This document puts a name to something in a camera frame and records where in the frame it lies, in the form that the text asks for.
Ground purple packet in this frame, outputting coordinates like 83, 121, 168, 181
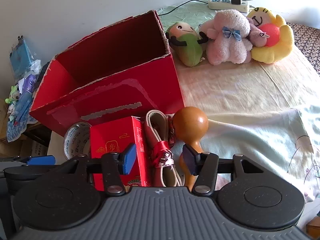
20, 74, 37, 93

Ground blue packet in clear bag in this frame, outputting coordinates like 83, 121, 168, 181
9, 35, 33, 78

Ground pale yellow cloth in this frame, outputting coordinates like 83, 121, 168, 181
174, 42, 320, 133

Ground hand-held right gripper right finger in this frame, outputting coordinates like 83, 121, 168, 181
182, 144, 264, 197

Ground beige cable bundle red ribbon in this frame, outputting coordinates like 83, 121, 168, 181
145, 110, 183, 187

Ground white crumpled plastic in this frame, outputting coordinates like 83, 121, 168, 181
24, 59, 42, 81

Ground black phone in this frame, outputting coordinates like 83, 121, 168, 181
33, 61, 51, 91

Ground brown wooden box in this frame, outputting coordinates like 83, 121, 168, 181
306, 223, 320, 239

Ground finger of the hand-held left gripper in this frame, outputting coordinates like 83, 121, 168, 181
12, 155, 56, 167

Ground large red cardboard box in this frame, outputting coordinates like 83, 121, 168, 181
29, 10, 185, 137

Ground small red gift box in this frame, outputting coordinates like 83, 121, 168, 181
89, 116, 151, 188

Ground blue pencil case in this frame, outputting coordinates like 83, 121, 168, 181
14, 90, 33, 126

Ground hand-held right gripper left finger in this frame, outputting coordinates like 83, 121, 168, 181
54, 142, 137, 197

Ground dark patterned blanket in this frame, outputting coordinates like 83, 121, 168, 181
286, 22, 320, 76

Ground small purple plush toy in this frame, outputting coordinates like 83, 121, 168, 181
248, 17, 271, 47

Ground pink rabbit plush toy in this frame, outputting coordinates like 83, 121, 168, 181
199, 9, 253, 65

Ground printed clear tape roll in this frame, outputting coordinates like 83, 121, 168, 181
64, 122, 92, 161

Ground brown wooden gourd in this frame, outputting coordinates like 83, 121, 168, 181
172, 106, 209, 192

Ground printed cardboard box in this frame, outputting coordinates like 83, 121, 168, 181
21, 139, 50, 157

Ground white power strip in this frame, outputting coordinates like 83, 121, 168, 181
208, 0, 249, 12

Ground green toy figure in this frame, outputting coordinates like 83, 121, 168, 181
5, 85, 21, 105

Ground green bean plush toy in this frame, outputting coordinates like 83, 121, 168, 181
165, 22, 209, 67

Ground yellow plush toy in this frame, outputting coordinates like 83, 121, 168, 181
246, 6, 294, 64

